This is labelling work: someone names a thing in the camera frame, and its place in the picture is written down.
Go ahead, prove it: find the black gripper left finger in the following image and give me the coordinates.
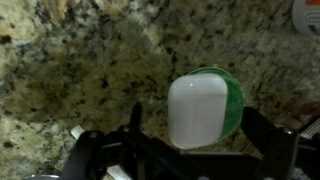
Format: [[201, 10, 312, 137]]
[[60, 102, 201, 180]]

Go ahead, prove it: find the white and green bottle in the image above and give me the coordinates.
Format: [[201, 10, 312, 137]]
[[166, 67, 248, 150]]

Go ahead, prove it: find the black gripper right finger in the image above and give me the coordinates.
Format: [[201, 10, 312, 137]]
[[240, 105, 300, 180]]

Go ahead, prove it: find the white container with orange label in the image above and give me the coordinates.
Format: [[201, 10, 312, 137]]
[[291, 0, 320, 36]]

